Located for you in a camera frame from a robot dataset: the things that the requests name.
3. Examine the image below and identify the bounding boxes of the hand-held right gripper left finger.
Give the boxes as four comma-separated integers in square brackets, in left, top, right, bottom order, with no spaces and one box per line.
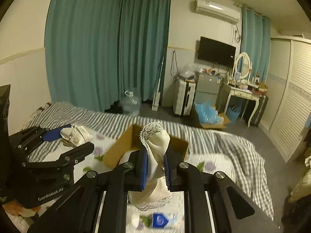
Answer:
[29,150,149,233]

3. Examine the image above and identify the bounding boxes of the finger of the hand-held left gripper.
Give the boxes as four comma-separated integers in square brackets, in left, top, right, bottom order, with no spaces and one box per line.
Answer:
[8,124,74,161]
[22,142,95,170]

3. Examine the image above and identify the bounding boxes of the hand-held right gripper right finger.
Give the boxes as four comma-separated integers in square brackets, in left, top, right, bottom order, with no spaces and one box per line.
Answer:
[164,150,282,233]

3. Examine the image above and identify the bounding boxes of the cream lace-trimmed cloth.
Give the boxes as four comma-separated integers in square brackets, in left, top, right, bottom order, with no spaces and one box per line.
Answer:
[128,121,173,211]
[59,124,94,147]

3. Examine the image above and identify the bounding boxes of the brown cardboard box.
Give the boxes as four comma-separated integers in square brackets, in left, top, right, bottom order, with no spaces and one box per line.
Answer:
[101,124,190,170]

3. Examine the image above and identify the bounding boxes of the person's left hand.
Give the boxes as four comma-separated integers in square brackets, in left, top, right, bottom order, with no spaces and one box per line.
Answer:
[2,199,42,218]

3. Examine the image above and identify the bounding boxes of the white floral bedsheet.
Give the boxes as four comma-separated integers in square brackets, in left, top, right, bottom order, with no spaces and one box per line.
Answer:
[0,131,236,233]

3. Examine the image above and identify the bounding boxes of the striped bed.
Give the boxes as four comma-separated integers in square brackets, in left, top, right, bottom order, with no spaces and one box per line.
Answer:
[23,101,274,221]

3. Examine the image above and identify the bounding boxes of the blue and white packet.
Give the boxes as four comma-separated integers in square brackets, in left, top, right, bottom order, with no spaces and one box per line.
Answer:
[151,213,177,229]

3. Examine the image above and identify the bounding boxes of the clear water jug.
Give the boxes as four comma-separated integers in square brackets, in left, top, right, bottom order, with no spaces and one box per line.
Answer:
[121,90,141,117]

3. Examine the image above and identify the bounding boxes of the blue plastic bags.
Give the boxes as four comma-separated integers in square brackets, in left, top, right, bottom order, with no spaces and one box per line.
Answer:
[194,102,224,125]

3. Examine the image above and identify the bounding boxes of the cardboard box with flaps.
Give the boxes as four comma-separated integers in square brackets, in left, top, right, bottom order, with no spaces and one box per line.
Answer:
[194,104,232,130]

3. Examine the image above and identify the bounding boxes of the white suitcase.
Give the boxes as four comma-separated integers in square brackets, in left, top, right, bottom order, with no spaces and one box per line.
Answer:
[172,79,196,116]

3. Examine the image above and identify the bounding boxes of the white flat mop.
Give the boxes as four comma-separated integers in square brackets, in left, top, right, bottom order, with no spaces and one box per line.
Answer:
[152,53,166,111]

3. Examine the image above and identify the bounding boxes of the blue plastic basket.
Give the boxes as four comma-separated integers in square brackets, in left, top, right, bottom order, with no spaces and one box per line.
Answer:
[226,105,243,125]

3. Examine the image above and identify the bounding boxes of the wide teal curtain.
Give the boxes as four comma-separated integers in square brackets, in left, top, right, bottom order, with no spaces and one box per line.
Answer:
[44,0,122,113]

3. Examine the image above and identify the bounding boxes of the small grey fridge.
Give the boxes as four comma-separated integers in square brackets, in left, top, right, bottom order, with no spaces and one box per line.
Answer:
[194,71,223,113]

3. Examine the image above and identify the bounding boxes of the clear plastic bag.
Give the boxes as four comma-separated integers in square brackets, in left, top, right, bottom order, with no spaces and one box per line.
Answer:
[181,63,201,80]

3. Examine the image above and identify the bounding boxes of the white dressing table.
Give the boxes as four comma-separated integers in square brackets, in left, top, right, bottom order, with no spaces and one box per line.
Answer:
[225,81,268,127]

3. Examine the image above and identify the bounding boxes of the black suitcase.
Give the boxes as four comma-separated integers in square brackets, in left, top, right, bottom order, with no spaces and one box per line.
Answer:
[248,94,269,127]

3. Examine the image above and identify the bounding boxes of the oval white vanity mirror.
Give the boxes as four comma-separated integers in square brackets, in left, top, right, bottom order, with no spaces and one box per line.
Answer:
[233,52,252,81]

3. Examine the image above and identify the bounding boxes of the yellowish pillow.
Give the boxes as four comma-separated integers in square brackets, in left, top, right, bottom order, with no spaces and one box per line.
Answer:
[288,155,311,203]

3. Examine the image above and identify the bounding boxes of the white slatted wardrobe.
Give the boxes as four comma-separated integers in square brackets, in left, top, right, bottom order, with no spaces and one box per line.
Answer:
[259,36,311,163]

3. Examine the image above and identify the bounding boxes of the narrow teal curtain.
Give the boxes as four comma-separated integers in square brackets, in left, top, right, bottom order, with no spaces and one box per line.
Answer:
[239,3,271,84]

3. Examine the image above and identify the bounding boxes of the white air conditioner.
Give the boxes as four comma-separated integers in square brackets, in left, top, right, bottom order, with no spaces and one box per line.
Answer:
[194,0,241,25]

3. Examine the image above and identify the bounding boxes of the black hanging cables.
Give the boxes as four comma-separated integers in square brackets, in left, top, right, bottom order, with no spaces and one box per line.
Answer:
[170,50,181,80]

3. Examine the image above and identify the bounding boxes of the black wall television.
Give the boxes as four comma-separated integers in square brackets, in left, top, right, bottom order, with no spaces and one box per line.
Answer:
[197,36,237,68]

